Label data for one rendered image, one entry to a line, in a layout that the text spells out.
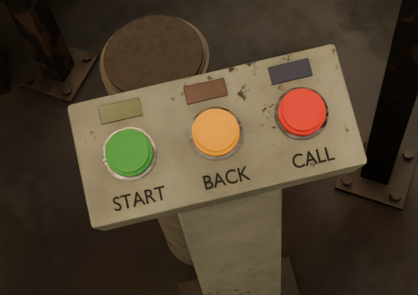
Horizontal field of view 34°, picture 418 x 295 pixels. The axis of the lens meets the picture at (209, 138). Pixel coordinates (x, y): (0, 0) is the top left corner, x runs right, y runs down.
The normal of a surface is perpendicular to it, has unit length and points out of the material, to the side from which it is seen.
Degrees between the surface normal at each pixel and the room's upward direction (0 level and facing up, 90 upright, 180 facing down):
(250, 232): 90
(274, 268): 90
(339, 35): 0
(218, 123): 20
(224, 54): 0
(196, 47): 0
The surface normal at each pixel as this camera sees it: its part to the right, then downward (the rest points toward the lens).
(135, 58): -0.09, -0.49
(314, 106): -0.01, -0.18
